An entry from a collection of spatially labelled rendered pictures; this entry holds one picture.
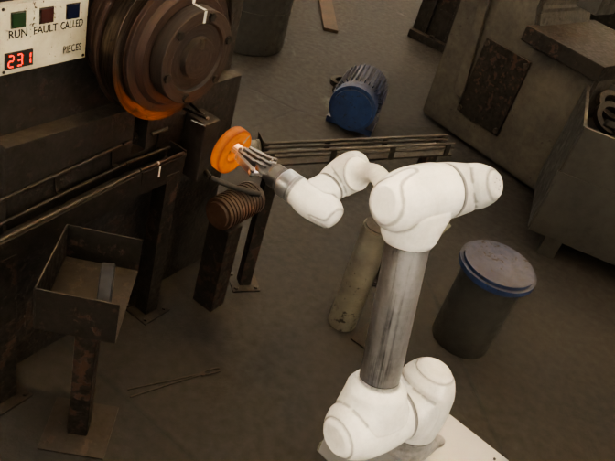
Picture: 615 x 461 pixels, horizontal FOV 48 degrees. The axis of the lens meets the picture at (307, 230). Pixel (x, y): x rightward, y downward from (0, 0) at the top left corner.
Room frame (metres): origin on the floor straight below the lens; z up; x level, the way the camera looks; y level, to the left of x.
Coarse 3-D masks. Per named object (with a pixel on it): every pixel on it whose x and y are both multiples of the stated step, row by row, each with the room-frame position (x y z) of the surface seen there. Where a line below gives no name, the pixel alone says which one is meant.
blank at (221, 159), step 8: (232, 128) 1.86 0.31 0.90; (240, 128) 1.88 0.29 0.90; (224, 136) 1.82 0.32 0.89; (232, 136) 1.83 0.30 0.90; (240, 136) 1.86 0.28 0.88; (248, 136) 1.90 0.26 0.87; (216, 144) 1.81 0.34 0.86; (224, 144) 1.81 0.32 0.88; (232, 144) 1.83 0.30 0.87; (240, 144) 1.88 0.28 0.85; (248, 144) 1.91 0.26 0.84; (216, 152) 1.80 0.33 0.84; (224, 152) 1.81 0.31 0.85; (216, 160) 1.79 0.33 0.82; (224, 160) 1.82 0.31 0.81; (232, 160) 1.86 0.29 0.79; (216, 168) 1.81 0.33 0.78; (224, 168) 1.83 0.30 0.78; (232, 168) 1.87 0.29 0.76
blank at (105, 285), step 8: (104, 264) 1.28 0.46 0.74; (112, 264) 1.29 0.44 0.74; (104, 272) 1.26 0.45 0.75; (112, 272) 1.26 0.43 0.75; (104, 280) 1.23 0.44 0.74; (112, 280) 1.24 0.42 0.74; (104, 288) 1.22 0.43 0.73; (112, 288) 1.25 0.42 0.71; (104, 296) 1.21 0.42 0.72; (112, 296) 1.31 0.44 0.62
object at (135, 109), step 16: (128, 0) 1.70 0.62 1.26; (144, 0) 1.71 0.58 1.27; (112, 16) 1.68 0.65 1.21; (128, 16) 1.67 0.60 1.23; (112, 32) 1.66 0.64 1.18; (128, 32) 1.67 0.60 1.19; (112, 48) 1.64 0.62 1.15; (112, 64) 1.63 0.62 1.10; (112, 80) 1.64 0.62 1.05; (112, 96) 1.72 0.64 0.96; (128, 96) 1.69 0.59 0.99; (128, 112) 1.70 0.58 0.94; (144, 112) 1.76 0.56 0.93; (160, 112) 1.82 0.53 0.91; (176, 112) 1.88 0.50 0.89
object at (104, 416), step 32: (64, 256) 1.40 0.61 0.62; (96, 256) 1.43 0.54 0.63; (128, 256) 1.44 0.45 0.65; (64, 288) 1.31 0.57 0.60; (96, 288) 1.34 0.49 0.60; (128, 288) 1.37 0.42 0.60; (64, 320) 1.17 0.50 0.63; (96, 320) 1.18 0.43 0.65; (96, 352) 1.32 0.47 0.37; (64, 416) 1.34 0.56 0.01; (96, 416) 1.38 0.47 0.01; (64, 448) 1.24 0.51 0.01; (96, 448) 1.27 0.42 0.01
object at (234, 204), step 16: (224, 192) 2.07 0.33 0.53; (240, 192) 2.09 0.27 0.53; (208, 208) 2.01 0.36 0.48; (224, 208) 1.99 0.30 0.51; (240, 208) 2.03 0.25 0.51; (256, 208) 2.11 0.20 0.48; (208, 224) 2.05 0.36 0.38; (224, 224) 1.98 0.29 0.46; (240, 224) 2.08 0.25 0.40; (208, 240) 2.04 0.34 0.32; (224, 240) 2.01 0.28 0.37; (208, 256) 2.03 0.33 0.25; (224, 256) 2.01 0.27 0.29; (208, 272) 2.02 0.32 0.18; (224, 272) 2.03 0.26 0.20; (208, 288) 2.02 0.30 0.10; (224, 288) 2.06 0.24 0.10; (208, 304) 2.01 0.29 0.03
